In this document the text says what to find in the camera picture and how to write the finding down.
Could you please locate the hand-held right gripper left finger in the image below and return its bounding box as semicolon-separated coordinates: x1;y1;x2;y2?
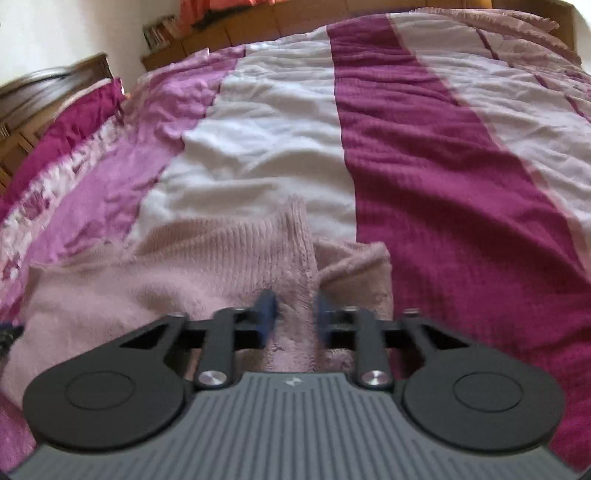
117;290;280;391

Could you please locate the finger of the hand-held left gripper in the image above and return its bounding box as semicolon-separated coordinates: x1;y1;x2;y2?
0;324;25;357

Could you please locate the wooden shelf unit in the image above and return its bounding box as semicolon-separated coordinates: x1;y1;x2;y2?
141;0;575;72

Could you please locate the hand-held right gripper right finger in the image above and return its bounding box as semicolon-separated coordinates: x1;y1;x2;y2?
314;293;476;391

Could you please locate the orange curtain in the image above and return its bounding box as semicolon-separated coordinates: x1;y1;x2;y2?
178;0;278;24

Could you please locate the row of books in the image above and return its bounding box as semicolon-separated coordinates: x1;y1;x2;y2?
143;16;183;49

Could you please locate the magenta pillow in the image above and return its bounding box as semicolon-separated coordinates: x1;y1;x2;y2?
0;78;127;287

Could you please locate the pink knitted sweater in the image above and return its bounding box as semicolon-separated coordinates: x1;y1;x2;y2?
0;196;395;407

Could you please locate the pink white magenta striped bedspread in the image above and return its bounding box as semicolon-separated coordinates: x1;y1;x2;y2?
0;7;591;472

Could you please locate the dark wooden headboard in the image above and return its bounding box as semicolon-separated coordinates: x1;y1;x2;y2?
0;53;114;192

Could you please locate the pink ruffled pillow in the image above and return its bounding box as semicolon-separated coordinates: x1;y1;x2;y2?
413;7;583;65

